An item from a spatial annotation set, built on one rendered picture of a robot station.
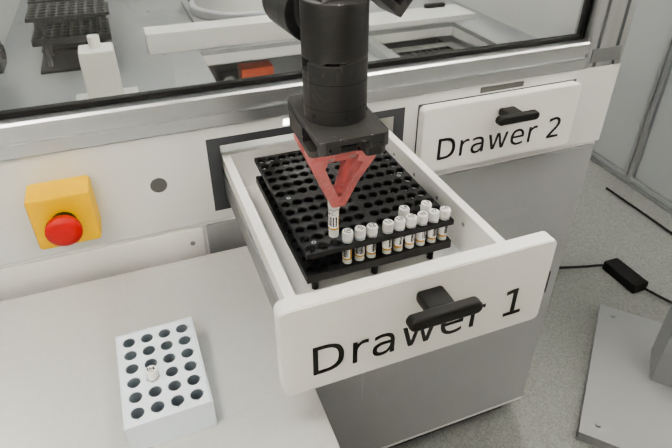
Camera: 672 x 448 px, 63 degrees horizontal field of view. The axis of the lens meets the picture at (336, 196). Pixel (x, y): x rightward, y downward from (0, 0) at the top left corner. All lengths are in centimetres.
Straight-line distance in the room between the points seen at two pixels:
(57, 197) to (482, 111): 60
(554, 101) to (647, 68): 163
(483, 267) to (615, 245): 175
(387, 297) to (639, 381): 131
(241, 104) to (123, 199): 20
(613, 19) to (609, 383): 103
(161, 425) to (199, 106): 37
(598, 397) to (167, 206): 126
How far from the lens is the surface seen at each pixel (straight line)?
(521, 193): 106
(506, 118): 87
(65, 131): 73
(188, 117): 74
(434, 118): 84
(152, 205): 79
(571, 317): 192
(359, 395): 122
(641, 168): 266
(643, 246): 233
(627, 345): 185
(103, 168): 76
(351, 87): 47
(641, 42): 261
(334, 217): 56
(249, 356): 67
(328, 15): 45
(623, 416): 167
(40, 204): 73
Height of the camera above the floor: 126
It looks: 33 degrees down
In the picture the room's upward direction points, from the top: straight up
